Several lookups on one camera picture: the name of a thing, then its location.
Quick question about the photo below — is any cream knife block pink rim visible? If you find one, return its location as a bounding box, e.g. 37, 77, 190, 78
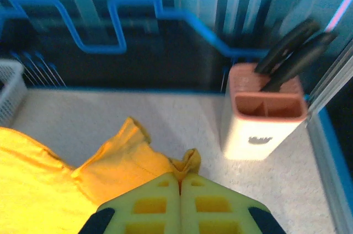
220, 62, 309, 161

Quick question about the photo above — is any aluminium side rail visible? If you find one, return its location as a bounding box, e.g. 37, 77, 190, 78
306, 105, 353, 234

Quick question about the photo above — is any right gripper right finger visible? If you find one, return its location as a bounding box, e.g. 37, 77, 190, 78
180, 172, 287, 234

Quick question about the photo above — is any yellow t-shirt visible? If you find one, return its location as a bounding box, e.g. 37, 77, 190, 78
0, 116, 202, 234

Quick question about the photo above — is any aluminium frame post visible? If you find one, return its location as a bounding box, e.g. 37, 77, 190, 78
304, 29, 353, 124

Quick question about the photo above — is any white plastic mesh basket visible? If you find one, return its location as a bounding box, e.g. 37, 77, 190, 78
0, 58, 28, 129

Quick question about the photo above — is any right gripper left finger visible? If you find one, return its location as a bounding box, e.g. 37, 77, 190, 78
78, 172, 182, 234

